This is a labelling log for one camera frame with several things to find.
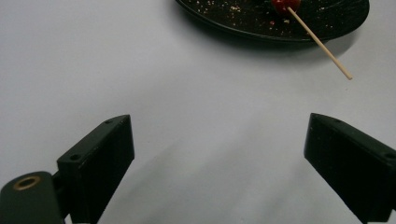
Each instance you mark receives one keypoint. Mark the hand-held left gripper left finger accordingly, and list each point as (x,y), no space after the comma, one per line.
(96,165)

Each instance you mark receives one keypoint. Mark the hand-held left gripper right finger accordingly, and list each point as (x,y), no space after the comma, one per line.
(351,161)

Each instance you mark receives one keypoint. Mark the candied red fruit skewer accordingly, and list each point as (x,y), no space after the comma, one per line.
(314,36)

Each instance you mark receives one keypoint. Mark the black round plate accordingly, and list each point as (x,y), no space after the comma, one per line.
(249,18)

